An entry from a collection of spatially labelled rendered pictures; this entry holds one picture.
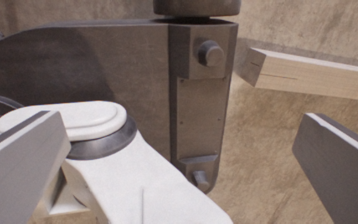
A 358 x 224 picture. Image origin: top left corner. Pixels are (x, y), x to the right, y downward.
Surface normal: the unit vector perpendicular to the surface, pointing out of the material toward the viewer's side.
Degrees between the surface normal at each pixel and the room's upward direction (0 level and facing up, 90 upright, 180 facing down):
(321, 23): 0
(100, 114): 90
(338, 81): 0
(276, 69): 0
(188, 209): 115
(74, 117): 90
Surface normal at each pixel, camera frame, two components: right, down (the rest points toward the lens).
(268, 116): 0.19, 0.48
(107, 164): 0.00, -0.87
